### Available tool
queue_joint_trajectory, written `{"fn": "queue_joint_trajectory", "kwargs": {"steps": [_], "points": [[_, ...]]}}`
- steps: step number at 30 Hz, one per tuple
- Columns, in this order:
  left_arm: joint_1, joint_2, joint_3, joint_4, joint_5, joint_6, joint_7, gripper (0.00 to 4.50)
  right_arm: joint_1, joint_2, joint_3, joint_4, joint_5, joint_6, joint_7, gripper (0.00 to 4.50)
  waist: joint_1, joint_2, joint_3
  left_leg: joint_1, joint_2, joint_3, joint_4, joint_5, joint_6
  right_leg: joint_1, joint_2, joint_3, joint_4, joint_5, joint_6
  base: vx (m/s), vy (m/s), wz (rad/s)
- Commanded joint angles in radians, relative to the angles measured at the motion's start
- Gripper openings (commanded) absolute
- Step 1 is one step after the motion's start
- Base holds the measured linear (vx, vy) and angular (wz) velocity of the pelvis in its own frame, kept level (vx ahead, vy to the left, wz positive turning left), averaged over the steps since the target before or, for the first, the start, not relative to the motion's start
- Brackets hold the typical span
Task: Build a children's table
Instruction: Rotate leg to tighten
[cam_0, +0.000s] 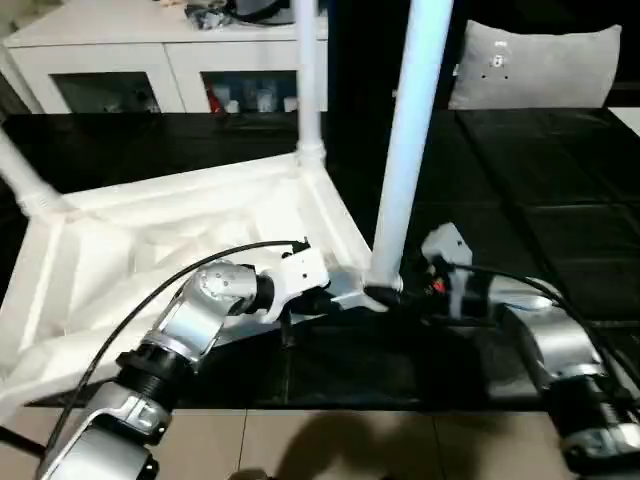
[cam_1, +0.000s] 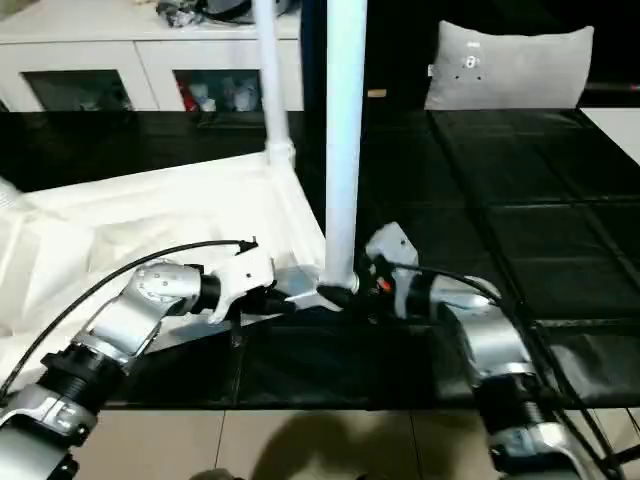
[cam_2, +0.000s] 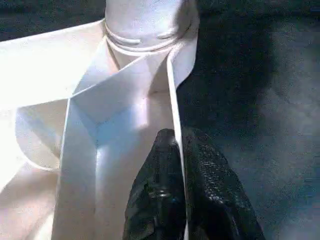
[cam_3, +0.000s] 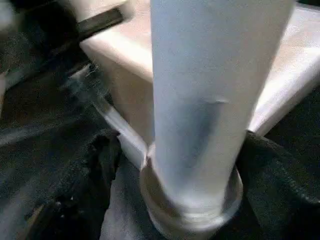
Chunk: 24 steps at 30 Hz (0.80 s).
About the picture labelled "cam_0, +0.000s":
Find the white plastic table top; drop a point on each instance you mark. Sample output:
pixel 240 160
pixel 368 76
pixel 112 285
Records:
pixel 150 225

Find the white plastic table leg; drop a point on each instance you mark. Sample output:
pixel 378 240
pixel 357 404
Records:
pixel 20 175
pixel 415 100
pixel 310 75

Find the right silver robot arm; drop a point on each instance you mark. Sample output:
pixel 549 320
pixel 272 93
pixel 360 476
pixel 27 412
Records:
pixel 565 340

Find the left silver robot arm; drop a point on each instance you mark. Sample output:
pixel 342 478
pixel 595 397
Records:
pixel 195 320

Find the black work surface mat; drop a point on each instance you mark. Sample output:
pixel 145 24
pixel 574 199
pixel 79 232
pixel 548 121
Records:
pixel 525 175

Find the white cup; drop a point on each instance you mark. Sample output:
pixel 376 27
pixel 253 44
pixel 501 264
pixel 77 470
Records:
pixel 289 104
pixel 231 106

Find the red bottle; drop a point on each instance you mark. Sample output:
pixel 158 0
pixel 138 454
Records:
pixel 215 98

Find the grey pillow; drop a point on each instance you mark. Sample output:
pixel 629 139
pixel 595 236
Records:
pixel 540 65

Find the black cabinet with orange label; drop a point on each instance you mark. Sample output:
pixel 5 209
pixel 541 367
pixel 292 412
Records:
pixel 360 50

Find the white flat board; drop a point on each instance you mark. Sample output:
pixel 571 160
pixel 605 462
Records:
pixel 625 120

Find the black tangled item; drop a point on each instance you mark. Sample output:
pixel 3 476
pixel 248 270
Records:
pixel 207 15

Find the white sideboard with glass doors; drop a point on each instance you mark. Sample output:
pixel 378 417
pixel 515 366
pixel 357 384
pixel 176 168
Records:
pixel 125 55

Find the black work table leg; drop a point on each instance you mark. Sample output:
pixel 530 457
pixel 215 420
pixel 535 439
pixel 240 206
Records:
pixel 20 439

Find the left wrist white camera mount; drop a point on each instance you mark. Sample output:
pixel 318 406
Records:
pixel 300 270

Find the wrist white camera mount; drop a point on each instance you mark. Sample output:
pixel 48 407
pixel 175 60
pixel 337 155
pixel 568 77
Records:
pixel 300 270
pixel 450 245

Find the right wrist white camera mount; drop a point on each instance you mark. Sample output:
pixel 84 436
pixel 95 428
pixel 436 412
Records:
pixel 450 245

